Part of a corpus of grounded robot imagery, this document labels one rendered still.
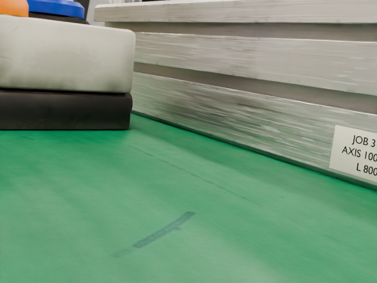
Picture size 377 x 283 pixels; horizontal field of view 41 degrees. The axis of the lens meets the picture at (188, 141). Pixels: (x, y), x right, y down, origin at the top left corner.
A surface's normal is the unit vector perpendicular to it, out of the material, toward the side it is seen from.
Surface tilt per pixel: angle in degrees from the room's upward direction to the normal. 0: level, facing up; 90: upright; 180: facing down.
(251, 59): 90
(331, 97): 90
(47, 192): 0
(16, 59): 90
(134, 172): 0
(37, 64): 90
